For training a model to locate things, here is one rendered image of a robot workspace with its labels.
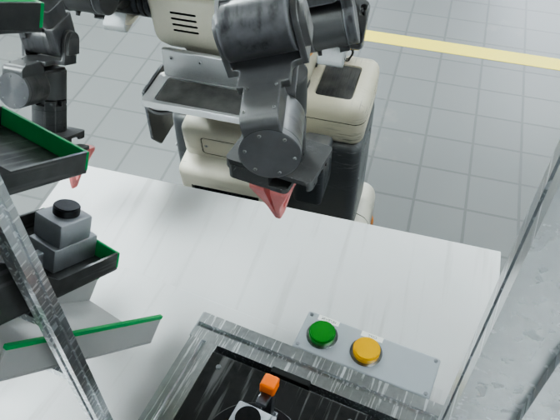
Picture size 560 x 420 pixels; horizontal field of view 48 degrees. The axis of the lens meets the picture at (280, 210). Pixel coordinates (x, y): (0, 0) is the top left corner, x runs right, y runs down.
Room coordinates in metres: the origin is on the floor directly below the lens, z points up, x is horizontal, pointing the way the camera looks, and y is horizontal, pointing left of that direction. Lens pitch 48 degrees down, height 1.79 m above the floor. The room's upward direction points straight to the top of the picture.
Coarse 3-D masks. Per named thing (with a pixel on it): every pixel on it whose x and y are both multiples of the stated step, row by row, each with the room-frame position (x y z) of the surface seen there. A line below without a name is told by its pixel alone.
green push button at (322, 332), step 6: (312, 324) 0.51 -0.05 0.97; (318, 324) 0.51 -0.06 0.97; (324, 324) 0.51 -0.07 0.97; (330, 324) 0.51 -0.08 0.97; (312, 330) 0.50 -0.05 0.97; (318, 330) 0.50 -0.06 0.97; (324, 330) 0.50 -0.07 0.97; (330, 330) 0.50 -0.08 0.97; (312, 336) 0.49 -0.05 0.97; (318, 336) 0.49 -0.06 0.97; (324, 336) 0.49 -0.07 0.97; (330, 336) 0.49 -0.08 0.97; (318, 342) 0.48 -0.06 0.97; (324, 342) 0.48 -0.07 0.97; (330, 342) 0.48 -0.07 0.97
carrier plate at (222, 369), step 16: (208, 368) 0.44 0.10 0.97; (224, 368) 0.44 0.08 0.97; (240, 368) 0.44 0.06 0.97; (208, 384) 0.41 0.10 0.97; (224, 384) 0.41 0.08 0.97; (240, 384) 0.41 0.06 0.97; (256, 384) 0.41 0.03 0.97; (288, 384) 0.41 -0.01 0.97; (192, 400) 0.39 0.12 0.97; (208, 400) 0.39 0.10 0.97; (224, 400) 0.39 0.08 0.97; (240, 400) 0.39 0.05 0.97; (288, 400) 0.39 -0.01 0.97; (304, 400) 0.39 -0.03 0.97; (320, 400) 0.39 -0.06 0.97; (176, 416) 0.37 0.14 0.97; (192, 416) 0.37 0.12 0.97; (208, 416) 0.37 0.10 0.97; (288, 416) 0.37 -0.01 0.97; (304, 416) 0.37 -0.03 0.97; (320, 416) 0.37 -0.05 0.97; (336, 416) 0.37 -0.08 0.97; (352, 416) 0.37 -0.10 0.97
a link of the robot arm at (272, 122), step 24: (312, 24) 0.52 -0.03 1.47; (240, 72) 0.49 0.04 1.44; (264, 72) 0.48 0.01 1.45; (288, 72) 0.47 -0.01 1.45; (264, 96) 0.45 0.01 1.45; (288, 96) 0.47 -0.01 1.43; (240, 120) 0.42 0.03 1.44; (264, 120) 0.42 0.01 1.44; (288, 120) 0.43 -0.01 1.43; (240, 144) 0.42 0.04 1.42; (264, 144) 0.41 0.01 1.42; (288, 144) 0.41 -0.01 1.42; (264, 168) 0.41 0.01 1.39; (288, 168) 0.41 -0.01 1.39
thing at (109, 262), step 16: (32, 224) 0.51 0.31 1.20; (0, 256) 0.44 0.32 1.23; (96, 256) 0.47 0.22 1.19; (112, 256) 0.45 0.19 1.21; (0, 272) 0.35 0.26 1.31; (48, 272) 0.42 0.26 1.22; (64, 272) 0.43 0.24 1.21; (80, 272) 0.41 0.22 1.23; (96, 272) 0.43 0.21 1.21; (0, 288) 0.35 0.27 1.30; (16, 288) 0.36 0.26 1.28; (64, 288) 0.39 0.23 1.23; (0, 304) 0.34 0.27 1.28; (16, 304) 0.35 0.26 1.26; (0, 320) 0.33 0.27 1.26
